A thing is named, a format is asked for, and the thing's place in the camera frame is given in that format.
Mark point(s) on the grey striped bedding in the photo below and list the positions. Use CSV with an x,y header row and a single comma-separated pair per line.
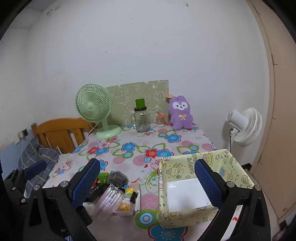
x,y
44,153

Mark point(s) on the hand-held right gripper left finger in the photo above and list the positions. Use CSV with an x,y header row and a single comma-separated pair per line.
x,y
85,183

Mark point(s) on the green desk fan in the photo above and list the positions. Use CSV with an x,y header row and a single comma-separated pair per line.
x,y
90,105

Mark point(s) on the yellow printed paper box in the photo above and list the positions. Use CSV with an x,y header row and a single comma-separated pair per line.
x,y
178,171

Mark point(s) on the glass jar with green lid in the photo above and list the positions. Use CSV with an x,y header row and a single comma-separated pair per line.
x,y
142,120

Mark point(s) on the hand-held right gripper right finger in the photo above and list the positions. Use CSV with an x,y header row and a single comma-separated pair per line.
x,y
208,185

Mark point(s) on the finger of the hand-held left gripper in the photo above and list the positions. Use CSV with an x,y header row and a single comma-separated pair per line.
x,y
34,168

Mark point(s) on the beige wooden door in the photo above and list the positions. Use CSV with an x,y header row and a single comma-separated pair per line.
x,y
282,115

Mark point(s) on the black plastic object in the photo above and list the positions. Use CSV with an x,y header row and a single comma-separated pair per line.
x,y
94,193

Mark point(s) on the green and orange carton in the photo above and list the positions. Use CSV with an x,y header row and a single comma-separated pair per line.
x,y
101,177

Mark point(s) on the clear plastic cup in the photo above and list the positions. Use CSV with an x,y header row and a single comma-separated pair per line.
x,y
108,199

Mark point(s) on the white standing fan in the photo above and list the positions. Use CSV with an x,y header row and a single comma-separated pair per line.
x,y
248,127

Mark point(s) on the wall socket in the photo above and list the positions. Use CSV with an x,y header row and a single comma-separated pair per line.
x,y
23,133

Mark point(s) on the small jar with orange lid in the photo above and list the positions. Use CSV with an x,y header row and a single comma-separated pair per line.
x,y
160,121

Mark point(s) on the wooden chair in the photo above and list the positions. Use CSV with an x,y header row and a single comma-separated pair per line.
x,y
55,129

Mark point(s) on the purple plush rabbit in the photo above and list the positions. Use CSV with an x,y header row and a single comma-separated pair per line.
x,y
179,115

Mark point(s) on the roll of trash bags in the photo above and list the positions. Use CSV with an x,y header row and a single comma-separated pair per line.
x,y
135,186

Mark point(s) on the green printed board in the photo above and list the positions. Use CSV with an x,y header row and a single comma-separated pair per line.
x,y
129,92

